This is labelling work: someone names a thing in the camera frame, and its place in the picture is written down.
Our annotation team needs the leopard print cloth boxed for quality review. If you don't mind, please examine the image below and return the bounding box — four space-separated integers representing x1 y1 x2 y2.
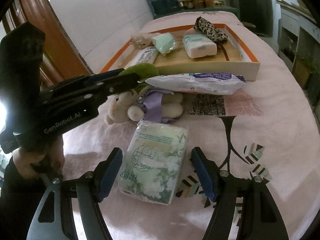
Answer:
194 16 228 43

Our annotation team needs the cream teddy bear purple ribbon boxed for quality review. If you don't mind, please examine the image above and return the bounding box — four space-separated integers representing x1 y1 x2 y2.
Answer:
105 86 183 125

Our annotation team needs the yellow white wipes packet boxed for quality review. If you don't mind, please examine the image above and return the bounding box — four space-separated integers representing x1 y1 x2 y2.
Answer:
128 46 159 67

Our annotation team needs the mint green sponge bag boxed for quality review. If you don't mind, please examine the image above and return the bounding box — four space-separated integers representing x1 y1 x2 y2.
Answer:
152 33 178 56

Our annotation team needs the white teal tissue pack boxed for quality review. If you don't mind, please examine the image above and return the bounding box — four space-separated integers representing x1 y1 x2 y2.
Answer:
182 34 217 59

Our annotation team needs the orange-rimmed cardboard tray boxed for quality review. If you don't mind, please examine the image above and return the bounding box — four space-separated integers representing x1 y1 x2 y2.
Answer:
100 23 261 82

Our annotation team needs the person's left hand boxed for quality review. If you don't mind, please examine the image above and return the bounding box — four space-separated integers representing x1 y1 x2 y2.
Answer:
12 136 65 179

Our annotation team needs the pink patterned tablecloth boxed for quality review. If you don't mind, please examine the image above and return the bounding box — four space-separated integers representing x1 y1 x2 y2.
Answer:
57 11 320 240

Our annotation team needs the green plush ring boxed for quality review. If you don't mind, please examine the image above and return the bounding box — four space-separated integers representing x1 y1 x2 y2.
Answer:
118 63 161 82

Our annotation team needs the dark grey refrigerator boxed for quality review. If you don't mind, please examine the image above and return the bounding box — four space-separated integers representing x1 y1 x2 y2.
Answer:
228 0 273 37

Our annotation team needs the brown wooden door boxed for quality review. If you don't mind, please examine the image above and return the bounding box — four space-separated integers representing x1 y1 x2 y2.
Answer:
1 0 93 86

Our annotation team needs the white blue plastic packet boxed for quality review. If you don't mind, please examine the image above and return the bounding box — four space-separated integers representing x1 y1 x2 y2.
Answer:
145 73 246 95

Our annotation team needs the white kitchen counter cabinet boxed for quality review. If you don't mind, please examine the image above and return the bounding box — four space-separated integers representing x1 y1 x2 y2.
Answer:
277 0 319 73

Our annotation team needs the small cream plush toy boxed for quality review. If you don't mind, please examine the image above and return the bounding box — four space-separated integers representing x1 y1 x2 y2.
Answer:
131 33 154 49

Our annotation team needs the green floral tissue pack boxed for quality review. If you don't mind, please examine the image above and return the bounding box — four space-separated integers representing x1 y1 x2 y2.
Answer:
118 120 189 205

